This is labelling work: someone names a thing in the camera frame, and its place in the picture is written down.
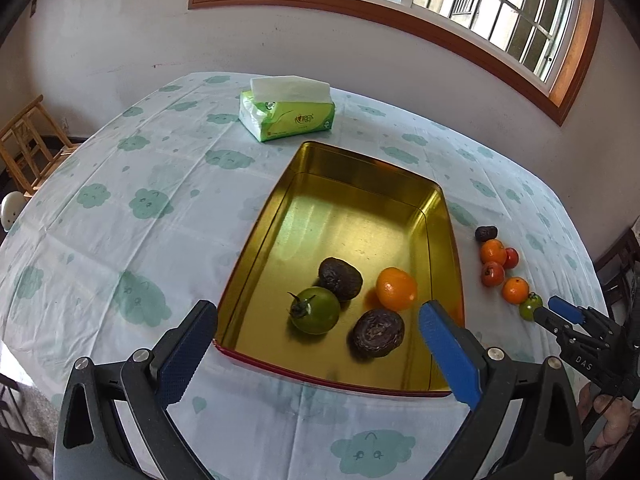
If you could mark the dark chair frame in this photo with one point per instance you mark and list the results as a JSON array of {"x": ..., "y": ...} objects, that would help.
[{"x": 17, "y": 410}]

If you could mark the light wooden chair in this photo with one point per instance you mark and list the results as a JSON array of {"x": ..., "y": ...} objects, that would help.
[{"x": 30, "y": 145}]

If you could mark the white round object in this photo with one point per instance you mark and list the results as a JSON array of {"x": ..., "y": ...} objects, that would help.
[{"x": 10, "y": 210}]

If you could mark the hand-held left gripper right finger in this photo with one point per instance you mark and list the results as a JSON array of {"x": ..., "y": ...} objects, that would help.
[{"x": 450, "y": 355}]

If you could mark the large dark wrinkled passion fruit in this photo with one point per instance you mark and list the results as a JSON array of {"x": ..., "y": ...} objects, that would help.
[
  {"x": 377, "y": 333},
  {"x": 341, "y": 278}
]

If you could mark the gold and maroon tin box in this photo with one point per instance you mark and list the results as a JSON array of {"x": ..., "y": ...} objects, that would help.
[{"x": 350, "y": 210}]

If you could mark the small dark wrinkled passion fruit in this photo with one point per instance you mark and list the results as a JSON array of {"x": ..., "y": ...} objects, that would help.
[{"x": 485, "y": 233}]

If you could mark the orange mandarin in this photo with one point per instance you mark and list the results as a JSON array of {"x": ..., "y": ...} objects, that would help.
[
  {"x": 515, "y": 290},
  {"x": 493, "y": 251}
]

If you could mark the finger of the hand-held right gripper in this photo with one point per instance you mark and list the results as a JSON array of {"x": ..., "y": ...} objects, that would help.
[
  {"x": 547, "y": 320},
  {"x": 565, "y": 308}
]

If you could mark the large smooth orange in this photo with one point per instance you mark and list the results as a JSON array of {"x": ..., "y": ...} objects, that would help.
[{"x": 396, "y": 288}]

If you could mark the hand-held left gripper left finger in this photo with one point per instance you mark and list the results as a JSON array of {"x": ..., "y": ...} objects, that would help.
[{"x": 187, "y": 355}]

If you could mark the dark wooden chair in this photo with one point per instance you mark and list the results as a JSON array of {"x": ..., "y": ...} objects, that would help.
[{"x": 620, "y": 270}]

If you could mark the green tissue pack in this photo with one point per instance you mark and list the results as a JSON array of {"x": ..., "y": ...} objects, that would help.
[{"x": 287, "y": 115}]

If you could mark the red tomato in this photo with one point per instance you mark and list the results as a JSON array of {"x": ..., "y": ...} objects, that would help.
[
  {"x": 512, "y": 258},
  {"x": 492, "y": 274}
]

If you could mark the wooden framed barred window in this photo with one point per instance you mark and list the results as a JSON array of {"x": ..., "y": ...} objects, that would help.
[{"x": 400, "y": 5}]

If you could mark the person's right hand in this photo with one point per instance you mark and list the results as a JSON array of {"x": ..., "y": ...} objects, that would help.
[{"x": 620, "y": 425}]

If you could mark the green tomato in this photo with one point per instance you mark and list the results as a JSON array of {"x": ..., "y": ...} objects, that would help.
[
  {"x": 528, "y": 307},
  {"x": 316, "y": 311}
]

